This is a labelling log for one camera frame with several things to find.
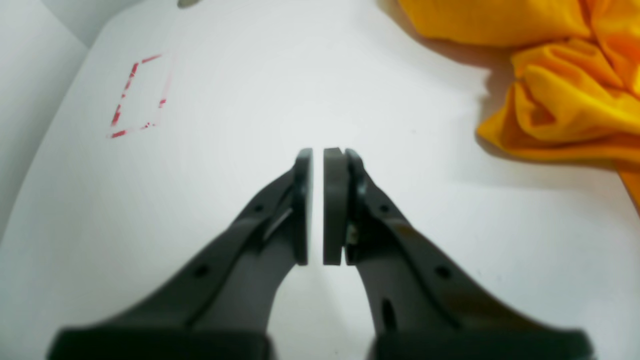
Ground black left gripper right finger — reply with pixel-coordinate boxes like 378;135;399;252
323;148;595;360

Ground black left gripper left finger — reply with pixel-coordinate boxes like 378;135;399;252
47;148;313;360

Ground orange t-shirt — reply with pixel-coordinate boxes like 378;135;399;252
398;0;640;205

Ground red tape rectangle marking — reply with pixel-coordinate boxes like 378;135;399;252
106;52;175;139

